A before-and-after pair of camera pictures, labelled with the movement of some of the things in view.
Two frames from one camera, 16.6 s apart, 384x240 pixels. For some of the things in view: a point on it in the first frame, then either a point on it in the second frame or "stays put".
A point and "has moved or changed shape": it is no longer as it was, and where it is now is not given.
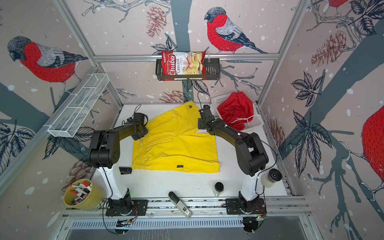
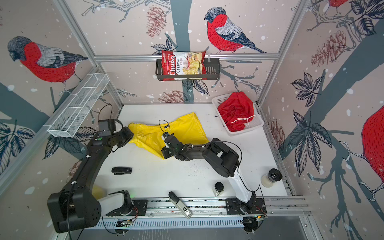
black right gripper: x=199 y=122 to x=164 y=153
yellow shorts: x=174 y=140 has moved or changed shape
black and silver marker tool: x=178 y=203 stays put
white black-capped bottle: x=274 y=175 stays put
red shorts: x=236 y=110 stays put
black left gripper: x=145 y=131 to x=129 y=134
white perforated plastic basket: x=255 y=122 stays put
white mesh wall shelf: x=69 y=118 stays put
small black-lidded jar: x=218 y=188 stays put
